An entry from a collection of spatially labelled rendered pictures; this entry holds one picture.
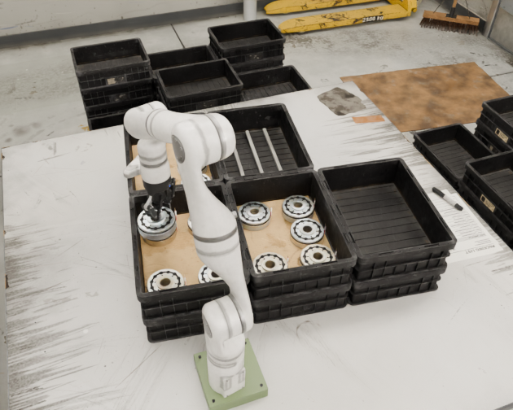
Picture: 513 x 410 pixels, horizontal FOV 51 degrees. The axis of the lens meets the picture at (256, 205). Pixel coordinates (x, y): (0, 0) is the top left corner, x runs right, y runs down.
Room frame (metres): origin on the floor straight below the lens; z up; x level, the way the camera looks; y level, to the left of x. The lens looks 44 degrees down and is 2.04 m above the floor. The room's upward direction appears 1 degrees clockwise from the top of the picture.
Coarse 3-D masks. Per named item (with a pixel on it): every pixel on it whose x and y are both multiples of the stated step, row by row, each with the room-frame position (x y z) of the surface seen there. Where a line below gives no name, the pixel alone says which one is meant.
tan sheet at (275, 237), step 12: (276, 204) 1.27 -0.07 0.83; (276, 216) 1.21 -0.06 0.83; (276, 228) 1.16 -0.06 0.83; (288, 228) 1.16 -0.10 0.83; (252, 240) 1.11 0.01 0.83; (264, 240) 1.11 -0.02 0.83; (276, 240) 1.11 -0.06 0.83; (288, 240) 1.11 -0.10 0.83; (324, 240) 1.11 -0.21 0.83; (252, 252) 1.06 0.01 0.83; (264, 252) 1.06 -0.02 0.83; (276, 252) 1.06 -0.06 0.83; (288, 252) 1.06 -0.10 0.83; (300, 252) 1.06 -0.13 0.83; (288, 264) 1.02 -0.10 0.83
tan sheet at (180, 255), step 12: (180, 216) 1.21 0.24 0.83; (180, 228) 1.16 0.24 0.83; (180, 240) 1.11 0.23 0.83; (192, 240) 1.11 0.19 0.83; (144, 252) 1.06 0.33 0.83; (156, 252) 1.06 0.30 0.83; (168, 252) 1.06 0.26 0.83; (180, 252) 1.06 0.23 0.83; (192, 252) 1.06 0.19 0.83; (144, 264) 1.01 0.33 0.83; (156, 264) 1.01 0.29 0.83; (168, 264) 1.01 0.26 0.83; (180, 264) 1.01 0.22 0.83; (192, 264) 1.01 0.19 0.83; (144, 276) 0.97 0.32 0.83; (192, 276) 0.97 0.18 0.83
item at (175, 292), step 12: (132, 204) 1.16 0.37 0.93; (228, 204) 1.16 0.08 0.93; (132, 216) 1.11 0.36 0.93; (132, 228) 1.06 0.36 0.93; (132, 240) 1.01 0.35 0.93; (240, 240) 1.02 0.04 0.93; (180, 288) 0.85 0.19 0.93; (192, 288) 0.85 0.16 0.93; (204, 288) 0.85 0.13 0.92; (216, 288) 0.86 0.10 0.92; (228, 288) 0.87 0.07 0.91; (144, 300) 0.82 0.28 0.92; (156, 300) 0.83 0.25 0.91
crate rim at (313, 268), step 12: (240, 180) 1.28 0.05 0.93; (252, 180) 1.28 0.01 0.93; (228, 192) 1.22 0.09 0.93; (324, 192) 1.22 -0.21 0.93; (336, 216) 1.12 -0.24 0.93; (240, 228) 1.08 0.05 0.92; (348, 240) 1.02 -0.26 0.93; (252, 264) 0.93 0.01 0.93; (312, 264) 0.93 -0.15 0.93; (324, 264) 0.93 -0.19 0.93; (336, 264) 0.94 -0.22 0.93; (348, 264) 0.94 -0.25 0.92; (252, 276) 0.89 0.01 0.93; (264, 276) 0.89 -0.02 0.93; (276, 276) 0.90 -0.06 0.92; (288, 276) 0.90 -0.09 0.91
